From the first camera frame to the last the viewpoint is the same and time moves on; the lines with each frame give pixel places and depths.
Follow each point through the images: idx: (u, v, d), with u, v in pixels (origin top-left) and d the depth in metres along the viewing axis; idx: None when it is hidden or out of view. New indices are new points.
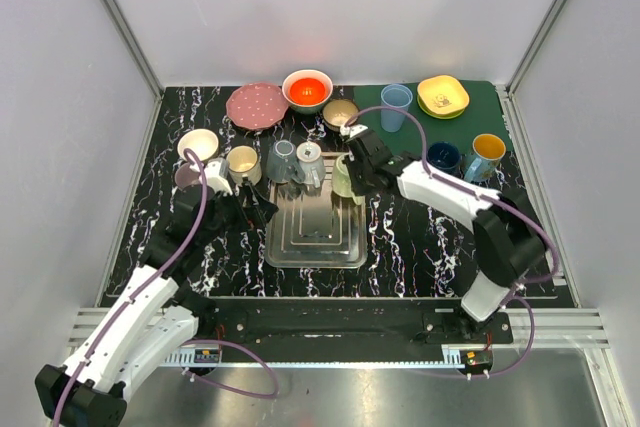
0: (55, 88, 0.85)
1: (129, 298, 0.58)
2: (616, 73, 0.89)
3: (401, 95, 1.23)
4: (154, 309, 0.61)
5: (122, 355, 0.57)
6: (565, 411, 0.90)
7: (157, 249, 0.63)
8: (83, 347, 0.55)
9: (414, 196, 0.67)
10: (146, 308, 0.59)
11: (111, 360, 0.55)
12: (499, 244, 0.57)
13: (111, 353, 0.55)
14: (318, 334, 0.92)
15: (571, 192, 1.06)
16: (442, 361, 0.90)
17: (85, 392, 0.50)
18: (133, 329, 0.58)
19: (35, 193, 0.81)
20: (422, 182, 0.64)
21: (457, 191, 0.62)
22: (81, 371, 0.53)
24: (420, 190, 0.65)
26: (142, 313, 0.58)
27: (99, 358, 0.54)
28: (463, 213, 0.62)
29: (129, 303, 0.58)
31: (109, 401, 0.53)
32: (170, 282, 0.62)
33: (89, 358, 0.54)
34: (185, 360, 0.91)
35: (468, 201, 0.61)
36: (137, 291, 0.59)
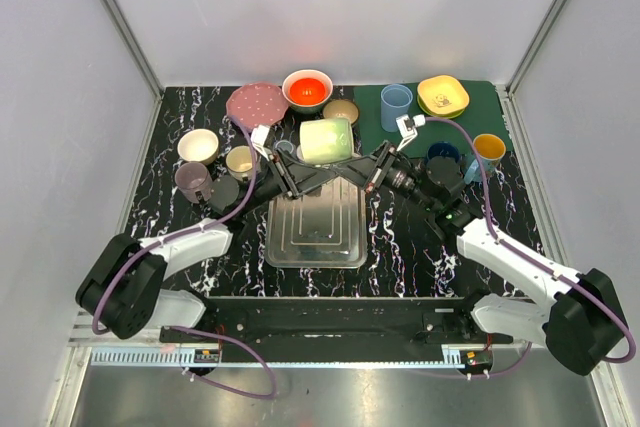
0: (55, 88, 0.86)
1: (204, 226, 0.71)
2: (616, 73, 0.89)
3: (401, 95, 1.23)
4: (207, 250, 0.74)
5: (173, 263, 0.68)
6: (566, 412, 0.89)
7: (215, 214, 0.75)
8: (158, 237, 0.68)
9: (476, 257, 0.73)
10: (206, 240, 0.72)
11: (171, 257, 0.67)
12: (579, 333, 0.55)
13: (175, 252, 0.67)
14: (319, 334, 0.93)
15: (571, 192, 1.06)
16: (442, 361, 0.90)
17: (147, 268, 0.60)
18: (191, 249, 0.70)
19: (34, 194, 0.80)
20: (488, 246, 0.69)
21: (527, 264, 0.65)
22: (154, 248, 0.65)
24: (485, 253, 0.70)
26: (205, 242, 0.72)
27: (166, 249, 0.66)
28: (535, 288, 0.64)
29: (200, 229, 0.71)
31: (146, 300, 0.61)
32: (227, 239, 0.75)
33: (163, 243, 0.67)
34: (185, 360, 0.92)
35: (543, 279, 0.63)
36: (211, 224, 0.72)
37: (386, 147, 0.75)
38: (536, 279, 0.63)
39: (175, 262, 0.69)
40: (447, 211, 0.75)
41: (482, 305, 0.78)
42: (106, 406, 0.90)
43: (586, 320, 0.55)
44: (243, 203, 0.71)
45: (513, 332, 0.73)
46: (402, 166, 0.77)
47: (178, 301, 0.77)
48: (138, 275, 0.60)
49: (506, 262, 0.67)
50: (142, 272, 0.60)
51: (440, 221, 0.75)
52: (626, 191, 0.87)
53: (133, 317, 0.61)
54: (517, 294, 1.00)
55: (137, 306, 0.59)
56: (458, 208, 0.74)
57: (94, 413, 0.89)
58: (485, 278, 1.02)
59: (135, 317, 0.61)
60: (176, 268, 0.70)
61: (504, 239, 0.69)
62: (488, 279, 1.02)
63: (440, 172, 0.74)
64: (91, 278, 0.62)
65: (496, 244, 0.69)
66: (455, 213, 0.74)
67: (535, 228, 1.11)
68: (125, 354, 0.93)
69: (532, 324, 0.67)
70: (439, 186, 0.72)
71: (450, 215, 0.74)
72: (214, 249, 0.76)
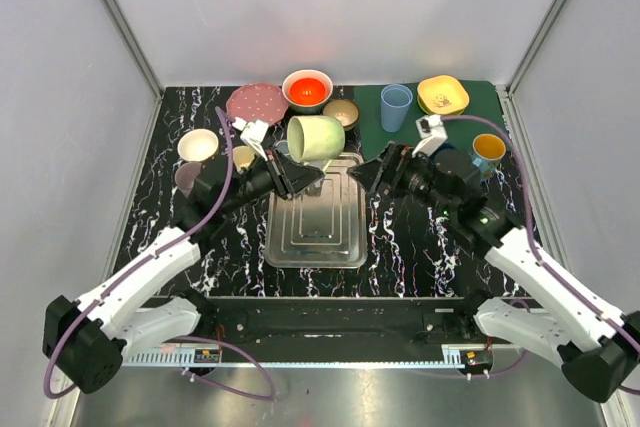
0: (56, 88, 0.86)
1: (153, 252, 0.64)
2: (616, 73, 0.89)
3: (401, 95, 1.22)
4: (176, 268, 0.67)
5: (134, 303, 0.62)
6: (566, 412, 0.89)
7: (189, 216, 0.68)
8: (99, 290, 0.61)
9: (504, 269, 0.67)
10: (168, 265, 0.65)
11: (122, 307, 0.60)
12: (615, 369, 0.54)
13: (125, 301, 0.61)
14: (318, 334, 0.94)
15: (571, 193, 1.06)
16: (442, 361, 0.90)
17: (89, 333, 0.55)
18: (151, 282, 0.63)
19: (34, 194, 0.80)
20: (527, 266, 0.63)
21: (570, 295, 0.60)
22: (94, 309, 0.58)
24: (520, 272, 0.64)
26: (165, 268, 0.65)
27: (112, 302, 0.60)
28: (573, 324, 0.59)
29: (153, 257, 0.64)
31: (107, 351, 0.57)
32: (195, 249, 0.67)
33: (103, 298, 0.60)
34: (185, 360, 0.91)
35: (586, 317, 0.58)
36: (161, 248, 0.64)
37: (392, 145, 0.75)
38: (579, 315, 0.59)
39: (137, 302, 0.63)
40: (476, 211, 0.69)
41: (487, 311, 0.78)
42: (106, 406, 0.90)
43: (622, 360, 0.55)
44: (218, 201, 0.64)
45: (523, 346, 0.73)
46: (417, 169, 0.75)
47: (166, 322, 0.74)
48: (78, 344, 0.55)
49: (546, 289, 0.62)
50: (82, 342, 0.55)
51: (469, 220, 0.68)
52: (627, 191, 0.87)
53: (98, 372, 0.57)
54: (517, 294, 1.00)
55: (87, 373, 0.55)
56: (487, 209, 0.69)
57: (94, 413, 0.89)
58: (486, 278, 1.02)
59: (102, 370, 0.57)
60: (140, 304, 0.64)
61: (546, 261, 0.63)
62: (488, 279, 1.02)
63: (450, 163, 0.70)
64: (48, 344, 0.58)
65: (536, 266, 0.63)
66: (488, 215, 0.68)
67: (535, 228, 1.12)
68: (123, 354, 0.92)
69: (544, 342, 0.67)
70: (450, 176, 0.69)
71: (485, 218, 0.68)
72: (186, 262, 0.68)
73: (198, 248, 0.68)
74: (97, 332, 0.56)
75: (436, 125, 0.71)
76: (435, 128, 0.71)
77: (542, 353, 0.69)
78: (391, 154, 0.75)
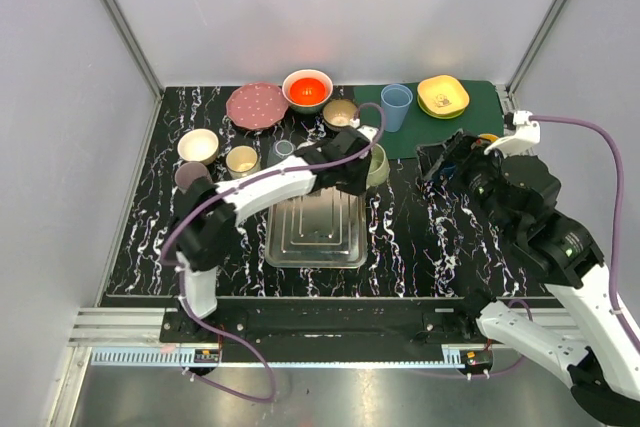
0: (55, 88, 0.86)
1: (282, 168, 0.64)
2: (617, 72, 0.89)
3: (401, 95, 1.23)
4: (289, 193, 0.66)
5: (252, 208, 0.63)
6: (565, 412, 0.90)
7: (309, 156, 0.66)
8: (235, 181, 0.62)
9: (565, 301, 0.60)
10: (289, 184, 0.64)
11: (247, 206, 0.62)
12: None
13: (250, 201, 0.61)
14: (319, 334, 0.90)
15: (572, 193, 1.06)
16: (442, 361, 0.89)
17: (224, 213, 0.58)
18: (274, 192, 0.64)
19: (35, 194, 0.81)
20: (599, 313, 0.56)
21: (634, 350, 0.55)
22: (229, 195, 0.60)
24: (587, 315, 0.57)
26: (282, 188, 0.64)
27: (244, 196, 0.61)
28: (623, 375, 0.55)
29: (280, 172, 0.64)
31: (223, 238, 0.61)
32: (310, 181, 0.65)
33: (238, 190, 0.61)
34: (185, 360, 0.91)
35: None
36: (290, 167, 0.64)
37: (461, 134, 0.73)
38: (636, 371, 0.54)
39: (256, 205, 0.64)
40: (554, 235, 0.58)
41: (490, 315, 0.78)
42: (106, 406, 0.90)
43: None
44: (348, 158, 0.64)
45: (527, 354, 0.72)
46: (485, 169, 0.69)
47: (211, 284, 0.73)
48: (211, 221, 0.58)
49: (609, 338, 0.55)
50: (216, 221, 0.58)
51: (543, 243, 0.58)
52: (627, 192, 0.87)
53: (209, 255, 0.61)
54: (517, 294, 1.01)
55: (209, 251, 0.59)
56: (568, 235, 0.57)
57: (94, 413, 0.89)
58: (486, 278, 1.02)
59: (213, 253, 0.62)
60: (256, 209, 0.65)
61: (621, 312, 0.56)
62: (489, 279, 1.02)
63: (521, 174, 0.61)
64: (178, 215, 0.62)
65: (608, 313, 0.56)
66: (571, 244, 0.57)
67: None
68: (124, 354, 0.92)
69: (552, 359, 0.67)
70: (522, 189, 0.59)
71: (568, 249, 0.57)
72: (296, 191, 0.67)
73: (313, 181, 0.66)
74: (229, 214, 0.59)
75: (522, 124, 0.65)
76: (520, 126, 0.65)
77: (545, 363, 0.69)
78: (458, 144, 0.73)
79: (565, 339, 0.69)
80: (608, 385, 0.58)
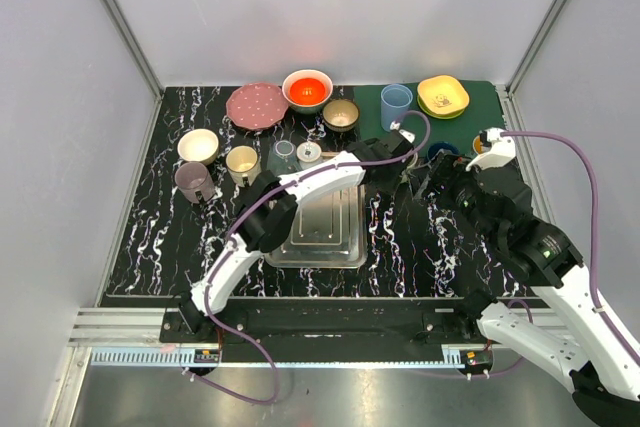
0: (55, 88, 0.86)
1: (336, 164, 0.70)
2: (617, 72, 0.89)
3: (401, 95, 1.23)
4: (341, 186, 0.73)
5: (312, 197, 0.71)
6: (564, 411, 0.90)
7: (358, 152, 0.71)
8: (295, 174, 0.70)
9: (552, 304, 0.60)
10: (343, 178, 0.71)
11: (306, 196, 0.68)
12: None
13: (309, 192, 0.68)
14: (318, 334, 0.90)
15: (571, 193, 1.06)
16: (442, 361, 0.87)
17: (287, 201, 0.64)
18: (329, 185, 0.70)
19: (35, 194, 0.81)
20: (583, 312, 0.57)
21: (620, 347, 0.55)
22: (291, 187, 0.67)
24: (571, 314, 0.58)
26: (337, 182, 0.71)
27: (301, 188, 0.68)
28: (613, 373, 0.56)
29: (334, 168, 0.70)
31: (285, 224, 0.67)
32: (360, 177, 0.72)
33: (298, 181, 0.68)
34: (185, 360, 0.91)
35: (632, 370, 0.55)
36: (343, 162, 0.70)
37: (442, 153, 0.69)
38: (625, 369, 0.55)
39: (315, 196, 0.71)
40: (533, 239, 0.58)
41: (492, 317, 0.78)
42: (106, 407, 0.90)
43: None
44: (393, 159, 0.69)
45: (527, 357, 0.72)
46: (468, 182, 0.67)
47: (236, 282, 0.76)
48: (277, 208, 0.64)
49: (596, 338, 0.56)
50: (278, 210, 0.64)
51: (522, 247, 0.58)
52: (626, 191, 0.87)
53: (272, 239, 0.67)
54: (517, 294, 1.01)
55: (272, 236, 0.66)
56: (546, 237, 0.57)
57: (95, 413, 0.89)
58: (485, 278, 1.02)
59: (274, 237, 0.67)
60: (313, 199, 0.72)
61: (604, 309, 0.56)
62: (488, 279, 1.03)
63: (495, 182, 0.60)
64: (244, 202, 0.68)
65: (592, 312, 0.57)
66: (550, 247, 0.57)
67: None
68: (124, 354, 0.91)
69: (554, 363, 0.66)
70: (496, 197, 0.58)
71: (547, 252, 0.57)
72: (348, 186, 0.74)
73: (362, 176, 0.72)
74: (292, 204, 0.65)
75: (496, 139, 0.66)
76: (494, 142, 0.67)
77: (544, 366, 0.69)
78: (441, 162, 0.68)
79: (567, 343, 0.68)
80: (605, 388, 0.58)
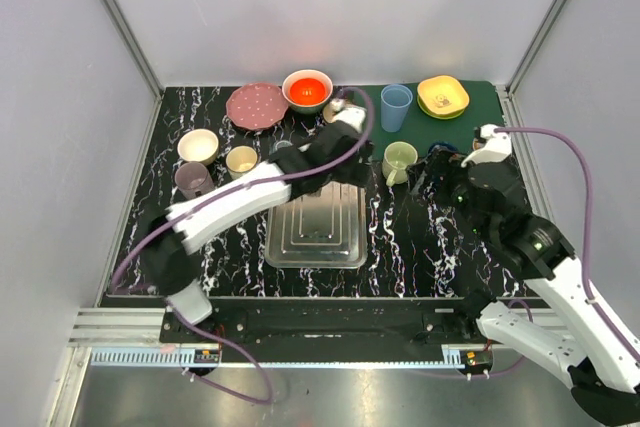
0: (55, 87, 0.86)
1: (245, 184, 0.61)
2: (616, 72, 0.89)
3: (401, 95, 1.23)
4: (262, 205, 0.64)
5: (220, 226, 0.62)
6: (564, 411, 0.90)
7: (285, 160, 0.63)
8: (191, 203, 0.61)
9: (546, 298, 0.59)
10: (254, 199, 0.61)
11: (206, 228, 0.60)
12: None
13: (207, 224, 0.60)
14: (318, 334, 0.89)
15: (571, 193, 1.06)
16: (442, 361, 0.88)
17: (175, 241, 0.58)
18: (239, 209, 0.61)
19: (35, 193, 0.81)
20: (576, 304, 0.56)
21: (615, 339, 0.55)
22: (182, 221, 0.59)
24: (565, 306, 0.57)
26: (248, 204, 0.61)
27: (198, 220, 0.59)
28: (608, 365, 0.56)
29: (243, 189, 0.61)
31: (184, 261, 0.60)
32: (284, 191, 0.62)
33: (192, 213, 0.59)
34: (185, 360, 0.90)
35: (628, 363, 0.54)
36: (253, 182, 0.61)
37: (437, 151, 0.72)
38: (620, 360, 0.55)
39: (224, 223, 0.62)
40: (524, 231, 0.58)
41: (491, 317, 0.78)
42: (106, 407, 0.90)
43: None
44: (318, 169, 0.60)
45: (526, 354, 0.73)
46: (463, 178, 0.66)
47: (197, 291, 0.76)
48: (164, 248, 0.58)
49: (591, 330, 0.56)
50: (166, 246, 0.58)
51: (514, 240, 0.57)
52: (626, 191, 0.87)
53: (172, 277, 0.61)
54: (517, 294, 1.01)
55: (168, 275, 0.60)
56: (538, 228, 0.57)
57: (95, 413, 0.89)
58: (485, 278, 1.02)
59: (175, 276, 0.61)
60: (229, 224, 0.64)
61: (597, 301, 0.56)
62: (488, 279, 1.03)
63: (487, 176, 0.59)
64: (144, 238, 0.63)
65: (585, 304, 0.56)
66: (541, 239, 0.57)
67: None
68: (124, 354, 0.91)
69: (553, 360, 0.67)
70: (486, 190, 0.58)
71: (538, 244, 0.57)
72: (271, 203, 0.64)
73: (288, 190, 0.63)
74: (181, 242, 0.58)
75: (490, 136, 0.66)
76: (488, 138, 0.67)
77: (544, 364, 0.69)
78: (437, 158, 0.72)
79: (566, 340, 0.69)
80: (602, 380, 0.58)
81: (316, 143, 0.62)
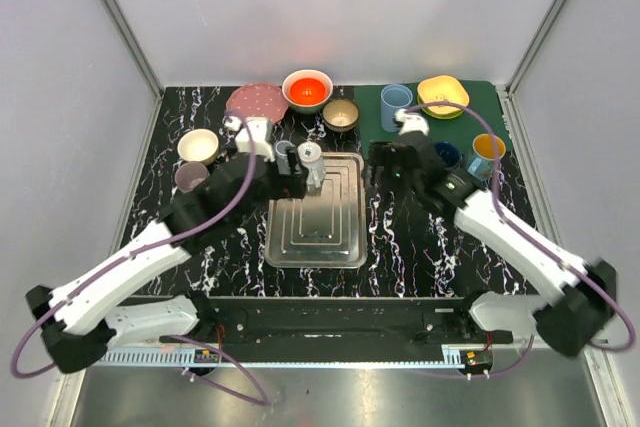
0: (55, 88, 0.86)
1: (127, 254, 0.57)
2: (616, 72, 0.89)
3: (400, 96, 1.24)
4: (158, 269, 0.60)
5: (111, 302, 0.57)
6: (565, 412, 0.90)
7: (179, 213, 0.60)
8: (72, 286, 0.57)
9: (474, 232, 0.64)
10: (144, 267, 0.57)
11: (91, 310, 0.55)
12: (580, 325, 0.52)
13: (89, 306, 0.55)
14: (318, 334, 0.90)
15: (571, 193, 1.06)
16: (442, 361, 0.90)
17: (55, 332, 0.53)
18: (126, 281, 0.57)
19: (35, 193, 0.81)
20: (492, 225, 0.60)
21: (536, 249, 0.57)
22: (61, 309, 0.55)
24: (486, 233, 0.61)
26: (136, 274, 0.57)
27: (80, 303, 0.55)
28: (539, 276, 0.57)
29: (128, 259, 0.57)
31: (79, 347, 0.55)
32: (181, 251, 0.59)
33: (71, 299, 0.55)
34: (185, 360, 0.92)
35: (550, 267, 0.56)
36: (137, 249, 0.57)
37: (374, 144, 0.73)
38: (542, 266, 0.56)
39: (114, 299, 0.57)
40: (441, 176, 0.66)
41: (479, 302, 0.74)
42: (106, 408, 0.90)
43: (588, 314, 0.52)
44: (204, 226, 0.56)
45: (515, 329, 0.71)
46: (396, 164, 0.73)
47: (164, 319, 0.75)
48: (46, 337, 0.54)
49: (514, 247, 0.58)
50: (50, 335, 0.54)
51: (434, 186, 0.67)
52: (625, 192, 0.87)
53: (74, 361, 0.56)
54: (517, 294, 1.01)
55: (66, 362, 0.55)
56: (452, 173, 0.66)
57: (94, 414, 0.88)
58: (485, 278, 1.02)
59: (79, 358, 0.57)
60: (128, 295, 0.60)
61: (511, 219, 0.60)
62: (488, 279, 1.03)
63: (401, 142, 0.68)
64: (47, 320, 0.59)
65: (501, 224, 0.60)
66: (454, 180, 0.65)
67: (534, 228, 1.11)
68: (126, 354, 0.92)
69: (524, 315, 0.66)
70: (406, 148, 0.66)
71: (451, 184, 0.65)
72: (168, 265, 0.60)
73: (184, 248, 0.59)
74: (63, 331, 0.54)
75: (404, 118, 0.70)
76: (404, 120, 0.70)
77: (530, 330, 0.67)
78: (376, 150, 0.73)
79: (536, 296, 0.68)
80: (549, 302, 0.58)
81: (212, 188, 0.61)
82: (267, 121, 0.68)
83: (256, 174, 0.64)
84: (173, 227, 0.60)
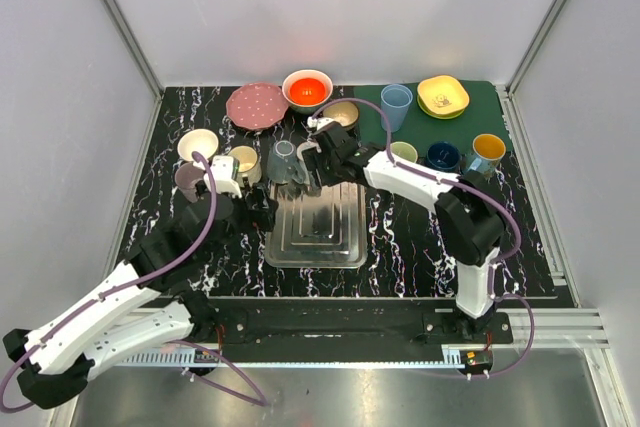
0: (55, 88, 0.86)
1: (97, 298, 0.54)
2: (614, 73, 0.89)
3: (400, 95, 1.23)
4: (133, 306, 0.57)
5: (85, 341, 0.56)
6: (563, 411, 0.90)
7: (147, 252, 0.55)
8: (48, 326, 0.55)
9: (384, 186, 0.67)
10: (115, 310, 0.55)
11: (64, 354, 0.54)
12: (459, 225, 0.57)
13: (61, 351, 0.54)
14: (318, 334, 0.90)
15: (570, 193, 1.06)
16: (442, 361, 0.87)
17: (30, 376, 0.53)
18: (98, 324, 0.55)
19: (35, 193, 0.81)
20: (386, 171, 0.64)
21: (420, 176, 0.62)
22: (34, 353, 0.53)
24: (384, 180, 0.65)
26: (107, 316, 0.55)
27: (52, 347, 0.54)
28: (426, 198, 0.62)
29: (98, 301, 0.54)
31: (55, 384, 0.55)
32: (149, 290, 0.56)
33: (45, 342, 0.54)
34: (185, 360, 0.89)
35: (431, 186, 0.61)
36: (107, 292, 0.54)
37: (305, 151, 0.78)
38: (425, 187, 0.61)
39: (88, 339, 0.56)
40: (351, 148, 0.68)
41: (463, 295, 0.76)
42: (107, 408, 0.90)
43: (464, 213, 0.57)
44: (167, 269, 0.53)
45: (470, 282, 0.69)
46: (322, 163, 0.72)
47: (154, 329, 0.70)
48: (24, 377, 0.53)
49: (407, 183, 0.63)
50: (28, 376, 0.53)
51: (348, 158, 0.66)
52: (623, 192, 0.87)
53: (53, 394, 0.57)
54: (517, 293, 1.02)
55: (45, 396, 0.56)
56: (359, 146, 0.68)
57: (95, 414, 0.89)
58: None
59: (59, 391, 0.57)
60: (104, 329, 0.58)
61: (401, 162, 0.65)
62: None
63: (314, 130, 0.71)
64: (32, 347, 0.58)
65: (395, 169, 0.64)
66: (361, 150, 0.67)
67: (535, 228, 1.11)
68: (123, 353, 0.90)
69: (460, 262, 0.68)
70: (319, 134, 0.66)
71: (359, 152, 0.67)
72: (143, 300, 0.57)
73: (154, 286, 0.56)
74: (37, 375, 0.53)
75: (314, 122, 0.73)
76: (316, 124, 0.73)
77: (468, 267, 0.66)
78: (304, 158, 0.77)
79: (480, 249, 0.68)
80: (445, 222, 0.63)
81: (182, 224, 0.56)
82: (234, 159, 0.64)
83: (223, 213, 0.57)
84: (141, 268, 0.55)
